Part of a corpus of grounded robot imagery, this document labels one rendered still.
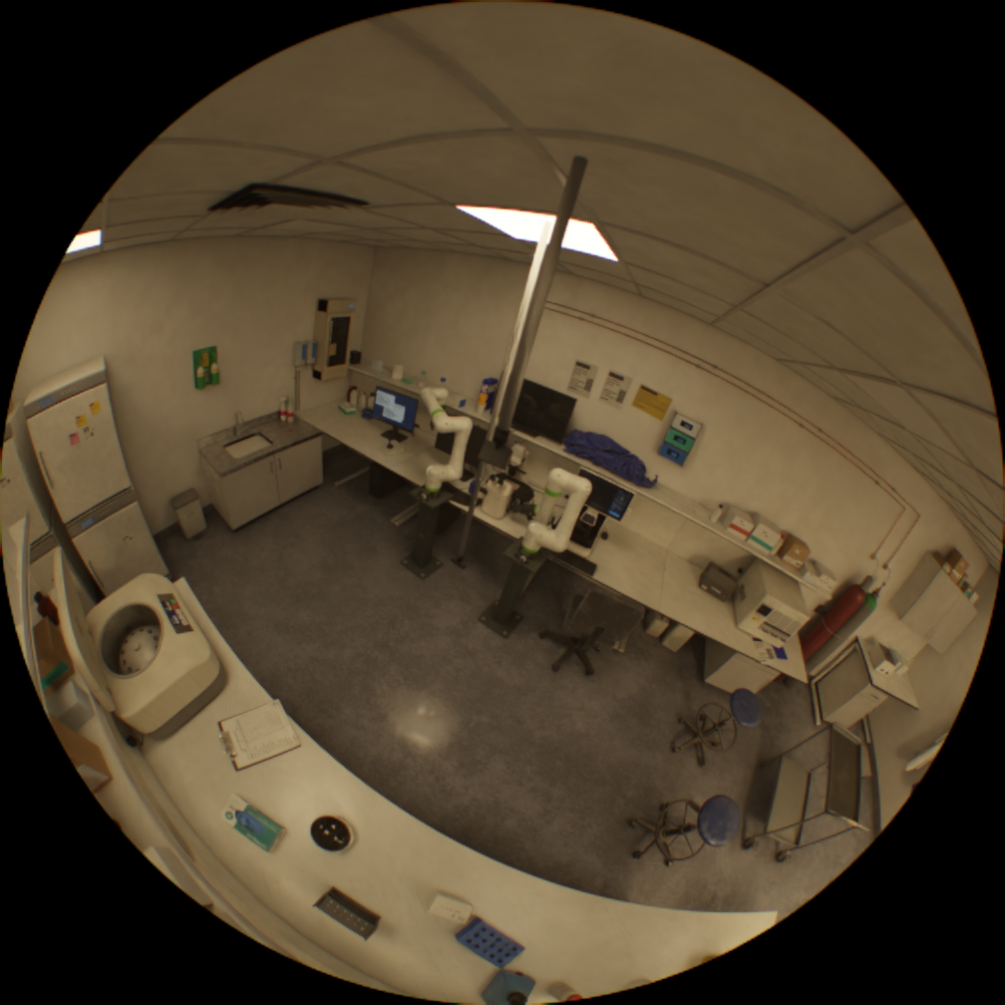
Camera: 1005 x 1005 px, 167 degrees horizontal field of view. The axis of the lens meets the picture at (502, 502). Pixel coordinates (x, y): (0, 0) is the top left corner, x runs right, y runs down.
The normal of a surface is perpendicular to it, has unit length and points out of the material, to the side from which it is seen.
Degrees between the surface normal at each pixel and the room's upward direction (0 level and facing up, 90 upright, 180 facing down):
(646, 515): 90
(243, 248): 90
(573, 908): 0
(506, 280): 90
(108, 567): 90
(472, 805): 0
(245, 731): 0
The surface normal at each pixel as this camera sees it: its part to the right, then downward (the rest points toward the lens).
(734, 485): -0.45, 0.41
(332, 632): 0.24, -0.80
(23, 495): 0.86, 0.44
